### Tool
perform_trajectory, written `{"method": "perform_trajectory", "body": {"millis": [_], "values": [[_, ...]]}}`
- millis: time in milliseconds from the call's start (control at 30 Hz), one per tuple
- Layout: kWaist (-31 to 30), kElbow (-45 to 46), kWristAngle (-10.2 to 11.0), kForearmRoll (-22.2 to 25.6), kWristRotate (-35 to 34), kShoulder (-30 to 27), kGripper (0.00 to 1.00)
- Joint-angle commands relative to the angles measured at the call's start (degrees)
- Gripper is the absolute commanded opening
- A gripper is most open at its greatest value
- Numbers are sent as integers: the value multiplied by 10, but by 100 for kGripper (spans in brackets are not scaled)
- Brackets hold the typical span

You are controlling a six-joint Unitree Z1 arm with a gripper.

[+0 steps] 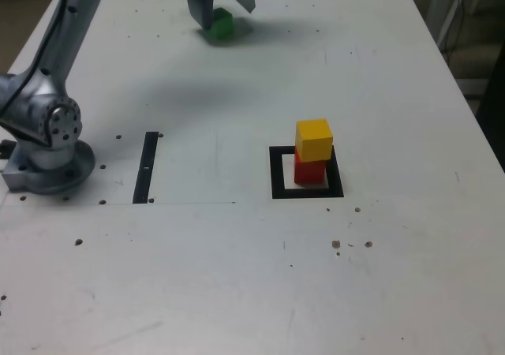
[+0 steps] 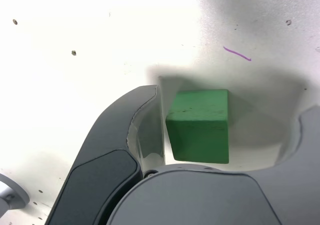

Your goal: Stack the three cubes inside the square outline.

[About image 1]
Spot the green cube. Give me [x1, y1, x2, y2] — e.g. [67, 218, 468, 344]
[204, 6, 234, 43]

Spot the yellow cube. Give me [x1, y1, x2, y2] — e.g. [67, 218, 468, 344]
[294, 118, 334, 163]

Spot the black tape strip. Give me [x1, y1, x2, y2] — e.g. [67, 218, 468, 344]
[132, 131, 159, 205]

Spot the black tape square outline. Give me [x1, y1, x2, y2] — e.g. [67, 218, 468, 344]
[268, 144, 344, 200]

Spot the red cube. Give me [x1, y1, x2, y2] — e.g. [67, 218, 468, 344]
[294, 149, 327, 185]

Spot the grey flat board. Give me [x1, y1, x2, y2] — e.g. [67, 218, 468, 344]
[457, 77, 494, 95]

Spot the white metal rack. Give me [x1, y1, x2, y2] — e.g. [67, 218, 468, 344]
[425, 0, 492, 52]

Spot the dark wooden post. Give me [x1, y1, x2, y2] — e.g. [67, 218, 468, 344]
[475, 41, 505, 143]

